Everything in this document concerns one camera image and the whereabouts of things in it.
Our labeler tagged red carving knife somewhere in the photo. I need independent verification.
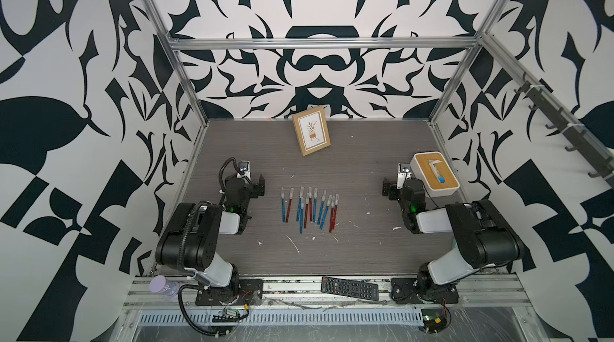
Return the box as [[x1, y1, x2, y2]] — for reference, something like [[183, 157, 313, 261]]
[[330, 193, 340, 232], [329, 197, 337, 233]]

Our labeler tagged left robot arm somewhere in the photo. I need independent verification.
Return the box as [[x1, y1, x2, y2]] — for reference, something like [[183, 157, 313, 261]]
[[155, 176, 265, 297]]

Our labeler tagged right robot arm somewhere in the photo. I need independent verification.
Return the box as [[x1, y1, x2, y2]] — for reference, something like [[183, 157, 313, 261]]
[[382, 178, 524, 305]]

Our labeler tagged white box with wooden lid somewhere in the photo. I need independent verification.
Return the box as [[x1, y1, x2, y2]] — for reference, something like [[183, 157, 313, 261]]
[[410, 151, 460, 198]]

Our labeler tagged blue knife far left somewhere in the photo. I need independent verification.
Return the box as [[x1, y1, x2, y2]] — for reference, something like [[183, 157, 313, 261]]
[[281, 187, 286, 222]]

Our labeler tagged blue knife capped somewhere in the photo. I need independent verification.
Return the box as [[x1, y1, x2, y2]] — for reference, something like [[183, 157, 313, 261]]
[[318, 195, 333, 229], [311, 187, 318, 222], [297, 186, 305, 233]]

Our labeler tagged red knife capped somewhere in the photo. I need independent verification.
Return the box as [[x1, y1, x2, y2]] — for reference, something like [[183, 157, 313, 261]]
[[304, 186, 313, 228]]

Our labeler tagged blue knife capped middle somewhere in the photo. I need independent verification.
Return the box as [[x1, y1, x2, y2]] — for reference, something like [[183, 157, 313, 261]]
[[311, 187, 318, 222]]

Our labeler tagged blue knife capped right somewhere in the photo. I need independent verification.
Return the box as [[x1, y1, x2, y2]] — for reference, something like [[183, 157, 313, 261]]
[[318, 195, 333, 229]]

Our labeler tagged black remote control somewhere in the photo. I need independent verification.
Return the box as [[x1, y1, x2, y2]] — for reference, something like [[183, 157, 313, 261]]
[[321, 276, 379, 302]]

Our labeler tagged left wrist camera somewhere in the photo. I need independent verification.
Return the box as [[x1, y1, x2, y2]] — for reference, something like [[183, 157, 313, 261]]
[[238, 161, 251, 181]]

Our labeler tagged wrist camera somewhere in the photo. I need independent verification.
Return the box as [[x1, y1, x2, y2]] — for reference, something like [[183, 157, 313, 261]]
[[397, 163, 412, 190], [238, 161, 251, 181]]

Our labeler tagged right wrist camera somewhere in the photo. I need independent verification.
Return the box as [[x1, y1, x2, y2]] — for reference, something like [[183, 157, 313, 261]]
[[397, 163, 412, 190]]

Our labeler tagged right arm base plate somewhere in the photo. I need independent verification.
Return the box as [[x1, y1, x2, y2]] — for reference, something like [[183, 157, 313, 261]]
[[390, 278, 460, 305]]

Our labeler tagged wooden picture frame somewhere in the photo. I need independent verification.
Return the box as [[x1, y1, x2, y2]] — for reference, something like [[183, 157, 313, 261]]
[[293, 105, 331, 156]]

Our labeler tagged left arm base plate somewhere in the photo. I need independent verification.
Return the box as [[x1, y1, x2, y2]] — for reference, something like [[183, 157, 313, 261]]
[[195, 279, 264, 306]]

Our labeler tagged white cable duct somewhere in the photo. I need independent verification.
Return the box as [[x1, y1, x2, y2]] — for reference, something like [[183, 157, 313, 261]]
[[138, 308, 424, 327]]

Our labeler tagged black wall hook rail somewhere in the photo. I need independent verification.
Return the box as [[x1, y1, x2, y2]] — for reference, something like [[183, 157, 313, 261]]
[[514, 71, 613, 189]]

